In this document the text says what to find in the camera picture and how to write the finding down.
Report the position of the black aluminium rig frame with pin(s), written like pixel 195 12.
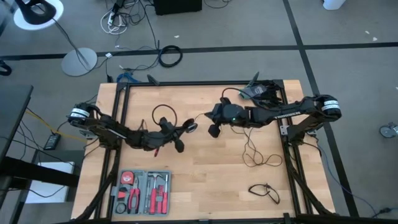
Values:
pixel 202 83

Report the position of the black-framed safety glasses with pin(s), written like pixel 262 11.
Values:
pixel 275 196

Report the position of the grey tool kit case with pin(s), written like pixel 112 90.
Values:
pixel 141 174

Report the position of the red bit holder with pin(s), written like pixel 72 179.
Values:
pixel 160 194

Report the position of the black curved floor object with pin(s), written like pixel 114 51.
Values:
pixel 6 71

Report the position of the grey small screwdriver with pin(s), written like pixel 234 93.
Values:
pixel 146 199

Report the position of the white floor lamp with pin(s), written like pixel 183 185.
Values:
pixel 79 62

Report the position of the white box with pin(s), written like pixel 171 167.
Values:
pixel 46 194

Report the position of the black desk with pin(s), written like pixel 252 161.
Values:
pixel 14 118

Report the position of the red utility knife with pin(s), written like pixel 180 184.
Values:
pixel 122 194

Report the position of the red tape strip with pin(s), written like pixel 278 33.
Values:
pixel 156 152

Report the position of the white power strip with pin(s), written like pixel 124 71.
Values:
pixel 110 19

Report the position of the white waste bin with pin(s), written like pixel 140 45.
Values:
pixel 334 3

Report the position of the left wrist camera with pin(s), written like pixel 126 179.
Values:
pixel 165 122

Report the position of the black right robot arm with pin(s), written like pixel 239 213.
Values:
pixel 280 113

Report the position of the black box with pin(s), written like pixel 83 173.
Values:
pixel 177 6

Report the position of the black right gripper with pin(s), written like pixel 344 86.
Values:
pixel 224 115

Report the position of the grey caster wheel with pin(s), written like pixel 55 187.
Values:
pixel 387 131

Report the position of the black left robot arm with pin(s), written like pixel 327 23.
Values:
pixel 109 132

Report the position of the black coated work glove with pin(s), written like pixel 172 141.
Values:
pixel 273 90

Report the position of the red tape measure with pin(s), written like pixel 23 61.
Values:
pixel 127 178

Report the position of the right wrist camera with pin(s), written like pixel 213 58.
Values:
pixel 225 102

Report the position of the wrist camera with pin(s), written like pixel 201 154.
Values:
pixel 165 122
pixel 225 102

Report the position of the black power adapter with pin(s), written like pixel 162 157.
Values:
pixel 52 142

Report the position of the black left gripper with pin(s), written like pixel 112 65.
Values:
pixel 161 138

